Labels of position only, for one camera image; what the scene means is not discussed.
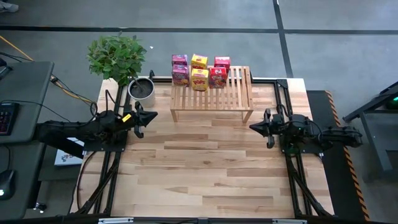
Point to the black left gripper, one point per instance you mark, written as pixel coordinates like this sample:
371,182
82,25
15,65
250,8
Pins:
135,124

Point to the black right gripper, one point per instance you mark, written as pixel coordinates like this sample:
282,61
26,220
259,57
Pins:
280,126

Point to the purple Raisin Bran cereal box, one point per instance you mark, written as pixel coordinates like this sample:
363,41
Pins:
179,59
180,76

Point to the yellow Corn Pops cereal box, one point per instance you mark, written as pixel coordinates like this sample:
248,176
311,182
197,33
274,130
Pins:
199,60
200,80

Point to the red cereal box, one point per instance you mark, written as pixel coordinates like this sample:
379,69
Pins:
217,77
222,61

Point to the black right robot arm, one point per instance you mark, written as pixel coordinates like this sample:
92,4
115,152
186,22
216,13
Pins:
335,137

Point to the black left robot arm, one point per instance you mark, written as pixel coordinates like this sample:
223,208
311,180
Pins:
71,129

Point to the wooden slatted shelf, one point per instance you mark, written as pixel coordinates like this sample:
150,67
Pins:
214,99

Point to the yellow label tag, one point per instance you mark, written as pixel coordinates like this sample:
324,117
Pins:
127,118

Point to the white plant pot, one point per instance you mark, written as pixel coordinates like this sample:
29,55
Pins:
141,90

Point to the green leafy plant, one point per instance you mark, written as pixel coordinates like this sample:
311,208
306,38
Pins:
115,56

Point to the white printed box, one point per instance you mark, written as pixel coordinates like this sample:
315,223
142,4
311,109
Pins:
66,157

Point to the black hazard-striped floor mat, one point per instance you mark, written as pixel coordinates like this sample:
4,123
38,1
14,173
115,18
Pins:
335,180

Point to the dark grey stand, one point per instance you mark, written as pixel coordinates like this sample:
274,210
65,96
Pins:
373,124

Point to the grey desk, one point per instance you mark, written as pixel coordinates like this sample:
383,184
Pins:
28,87

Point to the black computer keyboard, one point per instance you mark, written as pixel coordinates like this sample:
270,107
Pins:
7,119

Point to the black computer mouse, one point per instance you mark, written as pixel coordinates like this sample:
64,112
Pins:
6,185

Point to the person's shoe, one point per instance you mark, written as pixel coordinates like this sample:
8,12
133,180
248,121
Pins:
7,6

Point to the black right mounting frame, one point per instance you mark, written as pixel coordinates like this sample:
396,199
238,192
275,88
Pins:
298,183

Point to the black mounting frame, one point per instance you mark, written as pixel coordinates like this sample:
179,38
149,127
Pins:
298,183
105,174

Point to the black left mounting frame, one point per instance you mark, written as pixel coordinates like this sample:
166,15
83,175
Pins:
105,174

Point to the silver aluminium bracket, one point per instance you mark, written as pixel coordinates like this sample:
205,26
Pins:
289,221
115,220

